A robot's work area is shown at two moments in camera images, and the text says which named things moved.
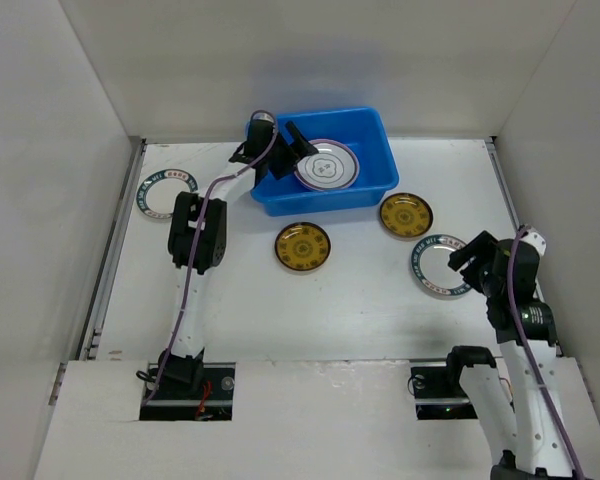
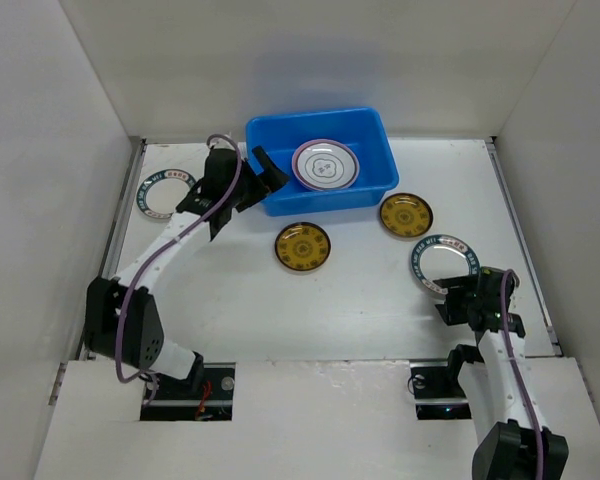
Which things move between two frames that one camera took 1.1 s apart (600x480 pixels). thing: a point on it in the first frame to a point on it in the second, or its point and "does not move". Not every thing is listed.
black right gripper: (478, 261) to (456, 300)
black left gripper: (301, 145) to (272, 179)
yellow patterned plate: (303, 246) does not move
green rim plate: (430, 267) does not move
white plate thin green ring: (334, 166) does not move
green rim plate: (157, 193) does not move
